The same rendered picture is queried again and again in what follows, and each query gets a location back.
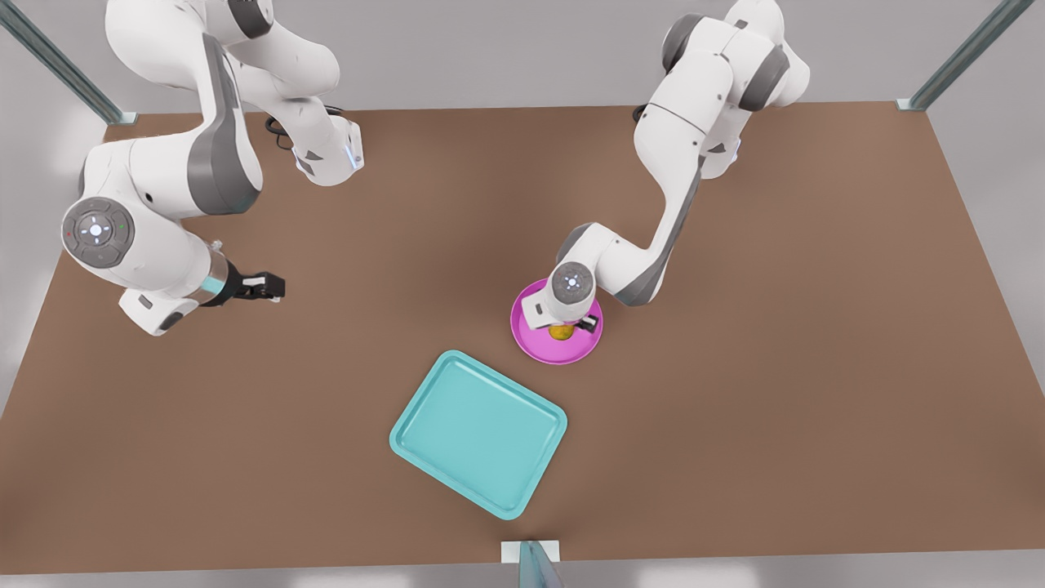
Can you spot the orange fruit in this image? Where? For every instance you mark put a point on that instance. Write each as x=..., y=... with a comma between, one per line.
x=560, y=331

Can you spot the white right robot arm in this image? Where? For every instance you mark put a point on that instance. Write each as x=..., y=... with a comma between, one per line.
x=155, y=171

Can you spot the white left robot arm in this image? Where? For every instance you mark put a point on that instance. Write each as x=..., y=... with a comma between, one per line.
x=682, y=147

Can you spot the magenta round plate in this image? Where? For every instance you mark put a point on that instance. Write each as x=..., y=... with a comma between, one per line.
x=555, y=351

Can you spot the teal rectangular tray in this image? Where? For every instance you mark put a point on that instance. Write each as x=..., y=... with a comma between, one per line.
x=480, y=433

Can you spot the silver frame post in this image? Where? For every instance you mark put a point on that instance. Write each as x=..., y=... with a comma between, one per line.
x=535, y=563
x=61, y=61
x=963, y=55

